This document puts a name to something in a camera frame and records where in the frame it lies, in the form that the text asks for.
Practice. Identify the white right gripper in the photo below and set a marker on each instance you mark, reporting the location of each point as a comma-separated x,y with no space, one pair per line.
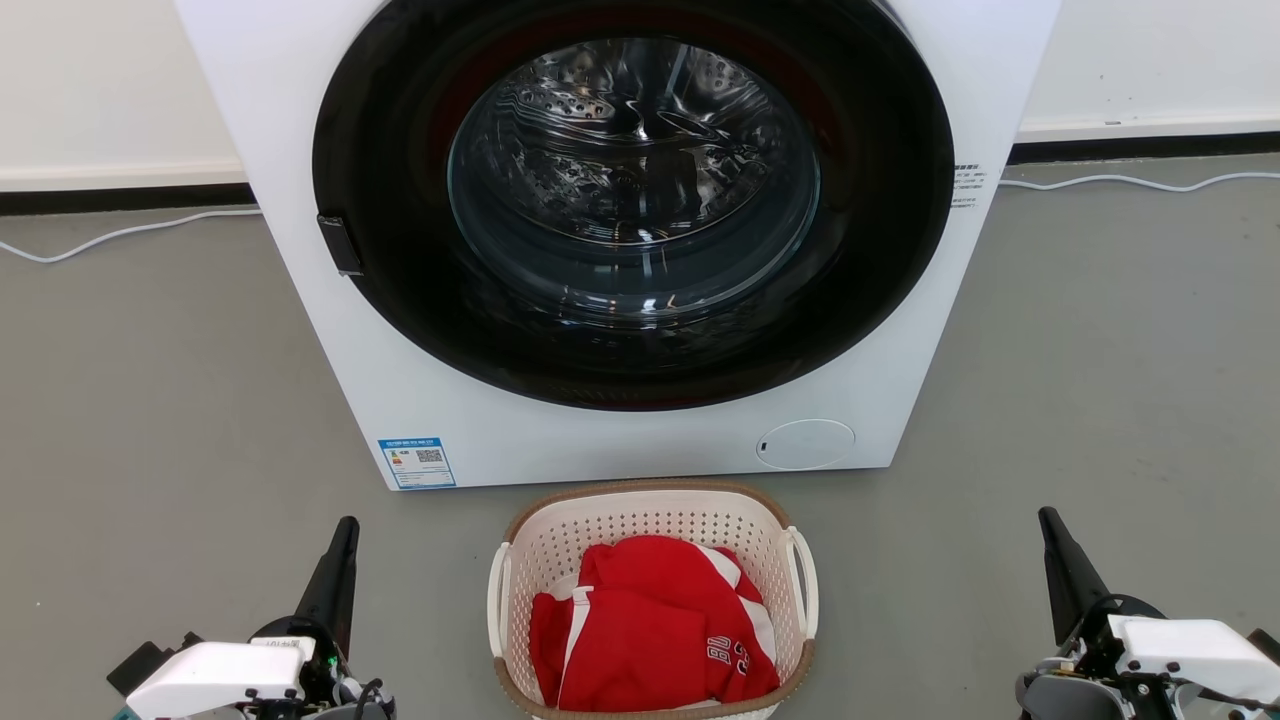
1190,650

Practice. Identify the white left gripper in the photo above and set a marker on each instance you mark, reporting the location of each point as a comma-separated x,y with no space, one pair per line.
220,670

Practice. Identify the beige perforated plastic laundry basket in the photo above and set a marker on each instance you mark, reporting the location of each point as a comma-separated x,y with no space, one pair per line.
650,515

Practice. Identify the blue energy label sticker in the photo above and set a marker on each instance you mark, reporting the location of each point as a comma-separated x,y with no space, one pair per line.
417,463

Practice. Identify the round white filter cover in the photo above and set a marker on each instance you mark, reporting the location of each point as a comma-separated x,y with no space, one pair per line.
805,445

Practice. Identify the white front-load washing machine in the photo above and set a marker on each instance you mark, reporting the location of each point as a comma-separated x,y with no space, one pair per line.
600,445

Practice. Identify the round black glass washer door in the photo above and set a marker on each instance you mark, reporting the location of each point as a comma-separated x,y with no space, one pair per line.
400,290

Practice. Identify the red and white jersey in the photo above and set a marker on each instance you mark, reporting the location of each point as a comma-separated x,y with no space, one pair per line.
650,630

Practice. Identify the small white text sticker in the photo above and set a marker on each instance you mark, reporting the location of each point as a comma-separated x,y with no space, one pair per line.
966,185

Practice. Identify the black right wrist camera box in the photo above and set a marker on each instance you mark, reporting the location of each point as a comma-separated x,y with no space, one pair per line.
1266,645

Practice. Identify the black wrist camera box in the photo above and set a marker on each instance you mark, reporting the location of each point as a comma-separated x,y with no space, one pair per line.
140,665
1266,645

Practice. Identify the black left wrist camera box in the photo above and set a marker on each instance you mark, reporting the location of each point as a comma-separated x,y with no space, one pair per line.
140,665

